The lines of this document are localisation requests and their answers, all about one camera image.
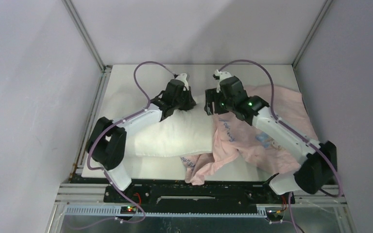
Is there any white pillow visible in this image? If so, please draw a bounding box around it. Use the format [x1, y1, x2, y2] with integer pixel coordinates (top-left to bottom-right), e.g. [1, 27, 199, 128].
[125, 94, 215, 157]

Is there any pink and blue pillowcase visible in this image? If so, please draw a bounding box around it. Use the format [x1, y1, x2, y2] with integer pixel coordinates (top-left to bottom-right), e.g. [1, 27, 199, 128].
[181, 85, 317, 185]

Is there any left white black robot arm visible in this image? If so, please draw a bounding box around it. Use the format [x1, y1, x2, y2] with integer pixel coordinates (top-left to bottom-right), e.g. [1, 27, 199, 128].
[85, 73, 196, 202]

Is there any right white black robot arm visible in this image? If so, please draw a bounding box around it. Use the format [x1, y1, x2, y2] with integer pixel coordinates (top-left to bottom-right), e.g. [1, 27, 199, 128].
[204, 72, 337, 203]

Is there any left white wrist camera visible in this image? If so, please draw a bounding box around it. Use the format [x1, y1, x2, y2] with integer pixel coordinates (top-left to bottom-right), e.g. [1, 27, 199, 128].
[175, 73, 189, 91]

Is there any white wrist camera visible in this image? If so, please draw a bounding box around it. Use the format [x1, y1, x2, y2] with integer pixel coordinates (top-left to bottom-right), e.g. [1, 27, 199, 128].
[213, 70, 233, 84]
[175, 73, 189, 91]

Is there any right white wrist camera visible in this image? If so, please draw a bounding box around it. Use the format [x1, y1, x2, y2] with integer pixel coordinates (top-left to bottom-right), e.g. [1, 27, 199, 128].
[213, 70, 233, 84]

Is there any left aluminium frame post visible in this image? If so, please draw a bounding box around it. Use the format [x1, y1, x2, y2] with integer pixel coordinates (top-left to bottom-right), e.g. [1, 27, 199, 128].
[62, 0, 112, 72]

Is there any aluminium frame post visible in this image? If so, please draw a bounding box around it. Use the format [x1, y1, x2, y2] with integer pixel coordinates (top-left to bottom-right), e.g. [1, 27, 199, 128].
[291, 0, 334, 70]
[62, 0, 112, 72]

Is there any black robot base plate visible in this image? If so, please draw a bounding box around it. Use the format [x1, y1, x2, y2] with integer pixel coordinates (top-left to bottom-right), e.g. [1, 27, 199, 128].
[103, 179, 295, 213]

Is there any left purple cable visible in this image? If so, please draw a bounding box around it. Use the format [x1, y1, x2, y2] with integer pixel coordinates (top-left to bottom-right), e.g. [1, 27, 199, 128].
[65, 61, 177, 231]

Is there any purple cable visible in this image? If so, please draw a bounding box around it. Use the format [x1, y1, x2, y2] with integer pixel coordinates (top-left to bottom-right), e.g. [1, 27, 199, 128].
[219, 59, 344, 233]
[65, 61, 177, 231]

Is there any right aluminium frame post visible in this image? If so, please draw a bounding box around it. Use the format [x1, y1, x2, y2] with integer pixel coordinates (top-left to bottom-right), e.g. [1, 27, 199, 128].
[291, 0, 334, 70]

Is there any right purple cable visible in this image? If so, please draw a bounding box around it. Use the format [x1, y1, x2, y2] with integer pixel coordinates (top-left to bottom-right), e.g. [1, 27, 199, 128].
[219, 59, 344, 233]

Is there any grey slotted cable duct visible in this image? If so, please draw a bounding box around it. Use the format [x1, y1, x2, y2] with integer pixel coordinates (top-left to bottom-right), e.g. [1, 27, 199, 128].
[64, 205, 267, 218]

